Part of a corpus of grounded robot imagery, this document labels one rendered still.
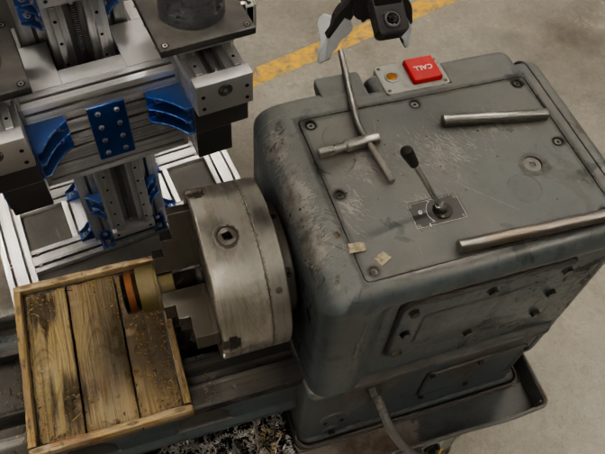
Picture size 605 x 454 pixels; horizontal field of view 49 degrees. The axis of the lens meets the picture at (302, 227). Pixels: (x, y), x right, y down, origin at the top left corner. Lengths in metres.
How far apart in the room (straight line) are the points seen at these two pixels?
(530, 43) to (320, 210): 2.57
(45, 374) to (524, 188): 0.97
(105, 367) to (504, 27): 2.76
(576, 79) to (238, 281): 2.61
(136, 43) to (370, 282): 0.89
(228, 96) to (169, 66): 0.16
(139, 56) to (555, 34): 2.48
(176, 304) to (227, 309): 0.12
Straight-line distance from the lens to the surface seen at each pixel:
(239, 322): 1.12
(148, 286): 1.20
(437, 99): 1.31
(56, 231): 2.42
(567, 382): 2.53
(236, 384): 1.38
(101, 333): 1.43
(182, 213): 1.17
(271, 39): 3.31
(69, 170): 1.74
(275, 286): 1.10
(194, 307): 1.18
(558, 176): 1.26
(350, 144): 1.17
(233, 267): 1.08
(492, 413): 1.79
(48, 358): 1.44
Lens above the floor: 2.15
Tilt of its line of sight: 56 degrees down
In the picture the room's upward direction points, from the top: 6 degrees clockwise
